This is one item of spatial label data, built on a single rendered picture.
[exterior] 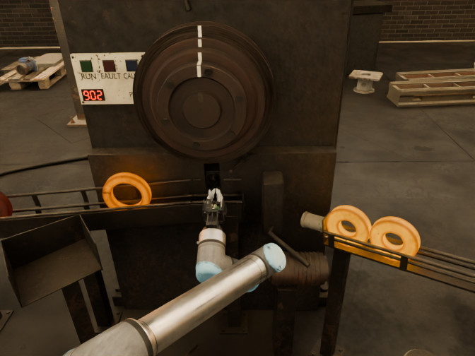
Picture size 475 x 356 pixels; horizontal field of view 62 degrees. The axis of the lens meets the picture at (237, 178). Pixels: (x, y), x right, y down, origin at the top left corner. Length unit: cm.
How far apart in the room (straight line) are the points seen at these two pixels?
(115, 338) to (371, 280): 162
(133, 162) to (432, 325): 155
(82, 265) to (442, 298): 172
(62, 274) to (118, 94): 66
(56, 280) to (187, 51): 87
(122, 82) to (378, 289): 160
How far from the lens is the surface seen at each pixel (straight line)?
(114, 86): 151
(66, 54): 424
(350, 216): 138
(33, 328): 223
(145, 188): 153
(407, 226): 133
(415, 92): 470
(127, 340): 89
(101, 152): 161
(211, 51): 124
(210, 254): 126
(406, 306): 220
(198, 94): 121
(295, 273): 151
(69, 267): 151
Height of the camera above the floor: 155
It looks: 31 degrees down
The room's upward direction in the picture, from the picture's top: 1 degrees counter-clockwise
